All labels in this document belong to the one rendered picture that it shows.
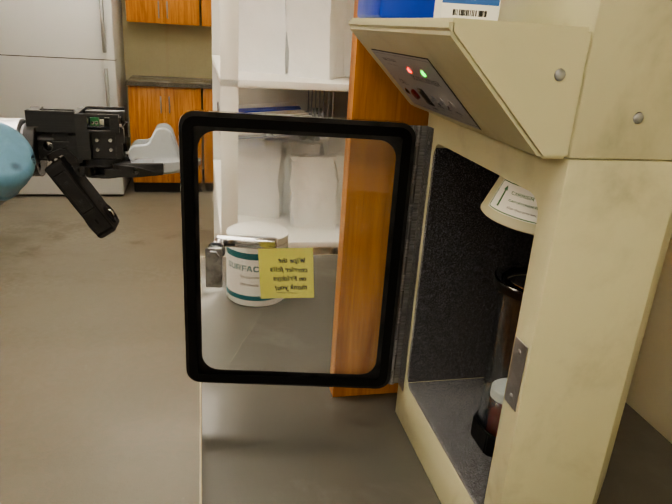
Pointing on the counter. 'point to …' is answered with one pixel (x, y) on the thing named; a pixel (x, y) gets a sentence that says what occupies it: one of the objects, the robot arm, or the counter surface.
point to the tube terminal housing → (576, 259)
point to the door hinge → (412, 251)
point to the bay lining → (459, 272)
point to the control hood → (496, 73)
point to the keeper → (516, 373)
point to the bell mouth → (511, 206)
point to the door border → (387, 245)
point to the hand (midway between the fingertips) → (192, 166)
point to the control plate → (434, 85)
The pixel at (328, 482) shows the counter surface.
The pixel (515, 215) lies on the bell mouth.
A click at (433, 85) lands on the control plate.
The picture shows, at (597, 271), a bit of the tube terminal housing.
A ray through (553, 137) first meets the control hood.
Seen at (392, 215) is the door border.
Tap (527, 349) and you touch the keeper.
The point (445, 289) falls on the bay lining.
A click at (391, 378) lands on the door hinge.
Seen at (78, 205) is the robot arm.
